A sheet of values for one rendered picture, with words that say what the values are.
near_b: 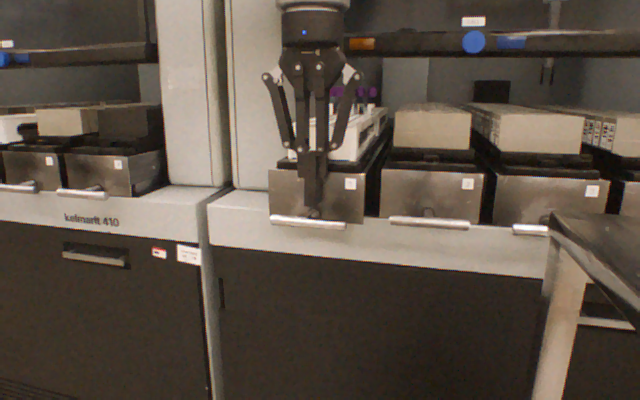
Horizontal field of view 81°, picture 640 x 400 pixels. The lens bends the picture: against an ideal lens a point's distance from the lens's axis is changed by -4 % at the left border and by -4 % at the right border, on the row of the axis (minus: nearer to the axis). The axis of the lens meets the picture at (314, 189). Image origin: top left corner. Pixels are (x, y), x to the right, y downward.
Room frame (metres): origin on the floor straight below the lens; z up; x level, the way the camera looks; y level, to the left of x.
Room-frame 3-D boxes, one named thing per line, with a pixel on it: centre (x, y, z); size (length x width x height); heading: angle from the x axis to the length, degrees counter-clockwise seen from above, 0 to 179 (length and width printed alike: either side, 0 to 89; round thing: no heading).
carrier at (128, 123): (0.74, 0.36, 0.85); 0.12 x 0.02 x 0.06; 76
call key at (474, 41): (0.56, -0.22, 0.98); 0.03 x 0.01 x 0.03; 76
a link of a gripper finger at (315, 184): (0.50, 0.00, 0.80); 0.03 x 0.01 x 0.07; 165
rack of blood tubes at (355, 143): (0.69, -0.05, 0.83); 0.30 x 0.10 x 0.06; 166
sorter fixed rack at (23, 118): (0.91, 0.63, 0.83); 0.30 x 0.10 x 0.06; 166
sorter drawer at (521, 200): (0.79, -0.39, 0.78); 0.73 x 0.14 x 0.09; 166
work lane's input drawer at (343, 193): (0.83, -0.08, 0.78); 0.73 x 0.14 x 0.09; 166
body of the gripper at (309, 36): (0.50, 0.00, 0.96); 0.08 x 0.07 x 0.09; 75
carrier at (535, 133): (0.56, -0.33, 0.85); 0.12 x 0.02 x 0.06; 75
